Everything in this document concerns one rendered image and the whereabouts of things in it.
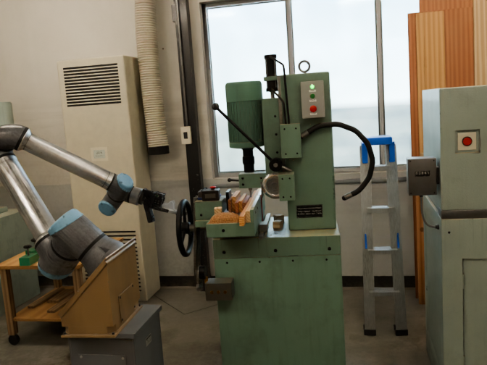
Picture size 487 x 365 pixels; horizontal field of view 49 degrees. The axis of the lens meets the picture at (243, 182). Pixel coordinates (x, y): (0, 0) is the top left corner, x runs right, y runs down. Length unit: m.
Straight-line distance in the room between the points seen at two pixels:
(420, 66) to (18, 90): 3.05
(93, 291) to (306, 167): 1.07
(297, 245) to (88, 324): 0.94
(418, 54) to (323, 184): 1.55
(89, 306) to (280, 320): 0.88
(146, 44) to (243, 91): 1.63
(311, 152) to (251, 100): 0.36
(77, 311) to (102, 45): 2.57
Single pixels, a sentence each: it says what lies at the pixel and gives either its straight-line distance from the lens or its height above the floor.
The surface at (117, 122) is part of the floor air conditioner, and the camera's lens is 3.97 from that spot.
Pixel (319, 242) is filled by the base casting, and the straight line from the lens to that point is 2.44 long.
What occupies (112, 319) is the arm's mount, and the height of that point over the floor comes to 0.62.
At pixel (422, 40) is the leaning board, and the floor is 1.73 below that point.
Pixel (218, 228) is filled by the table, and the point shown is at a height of 0.88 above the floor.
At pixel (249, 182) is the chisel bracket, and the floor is 1.03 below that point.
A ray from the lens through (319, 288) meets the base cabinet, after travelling 2.50.
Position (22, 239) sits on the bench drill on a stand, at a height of 0.49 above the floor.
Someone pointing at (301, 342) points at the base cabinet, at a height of 0.30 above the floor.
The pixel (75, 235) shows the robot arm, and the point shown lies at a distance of 2.27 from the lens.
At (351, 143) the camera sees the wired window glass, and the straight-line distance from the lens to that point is 3.98.
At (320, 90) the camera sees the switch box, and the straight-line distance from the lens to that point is 2.41.
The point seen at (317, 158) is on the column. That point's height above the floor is 1.13.
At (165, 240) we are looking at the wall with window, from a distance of 4.30.
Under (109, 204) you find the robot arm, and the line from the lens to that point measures 2.71.
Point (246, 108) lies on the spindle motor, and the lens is 2.51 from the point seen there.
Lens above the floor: 1.40
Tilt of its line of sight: 8 degrees down
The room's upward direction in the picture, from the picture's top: 4 degrees counter-clockwise
